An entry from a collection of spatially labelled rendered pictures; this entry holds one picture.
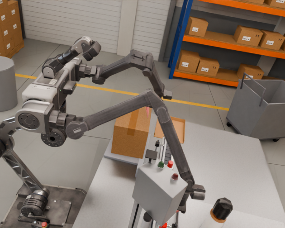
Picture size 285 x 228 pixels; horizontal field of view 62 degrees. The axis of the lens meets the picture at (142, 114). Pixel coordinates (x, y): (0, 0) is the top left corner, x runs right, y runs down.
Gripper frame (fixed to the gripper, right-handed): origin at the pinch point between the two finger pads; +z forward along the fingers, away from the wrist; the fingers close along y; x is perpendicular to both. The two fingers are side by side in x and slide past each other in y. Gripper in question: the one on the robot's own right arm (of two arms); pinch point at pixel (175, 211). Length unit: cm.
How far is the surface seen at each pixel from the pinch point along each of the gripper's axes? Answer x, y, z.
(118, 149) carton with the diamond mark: 42, 46, 12
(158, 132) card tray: 16, 84, 19
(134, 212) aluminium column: 22.0, -13.2, -10.4
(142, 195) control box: 20.6, -19.5, -33.8
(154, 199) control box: 16.2, -22.6, -37.7
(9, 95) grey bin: 213, 161, 79
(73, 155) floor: 103, 107, 103
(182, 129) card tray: -6, 97, 19
